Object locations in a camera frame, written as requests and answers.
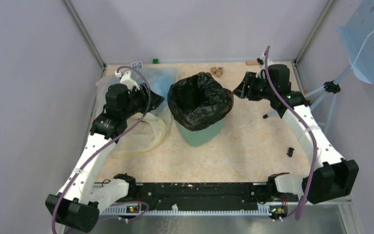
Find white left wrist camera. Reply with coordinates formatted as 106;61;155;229
115;70;140;91

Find wooden block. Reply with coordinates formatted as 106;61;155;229
245;60;259;66

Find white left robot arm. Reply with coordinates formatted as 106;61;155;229
45;83;165;234

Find small wooden toy pieces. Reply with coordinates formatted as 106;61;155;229
210;67;224;78

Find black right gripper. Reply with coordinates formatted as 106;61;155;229
233;72;275;101

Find green plastic trash bin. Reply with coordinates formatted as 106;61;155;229
175;119;224;147

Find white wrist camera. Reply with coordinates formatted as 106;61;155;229
257;56;266;79
115;70;140;91

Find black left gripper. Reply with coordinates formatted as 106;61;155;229
122;82;165;118

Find light blue tripod stand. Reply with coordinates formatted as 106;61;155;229
263;65;352;135

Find blue white card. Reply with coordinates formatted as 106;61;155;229
131;61;143;69

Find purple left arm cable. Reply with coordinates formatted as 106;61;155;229
51;65;152;234

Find white toothed cable rail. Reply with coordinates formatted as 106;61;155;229
101;205;271;216

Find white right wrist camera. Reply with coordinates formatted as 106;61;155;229
257;56;266;79

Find clear yellow plastic bag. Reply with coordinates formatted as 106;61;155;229
95;67;180;158

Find small black plastic part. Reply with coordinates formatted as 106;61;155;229
287;147;294;157

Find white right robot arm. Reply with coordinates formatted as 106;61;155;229
233;64;359;204

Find black trash bag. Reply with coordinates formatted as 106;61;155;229
167;72;234;131

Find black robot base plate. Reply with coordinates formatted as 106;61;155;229
120;182;298;211

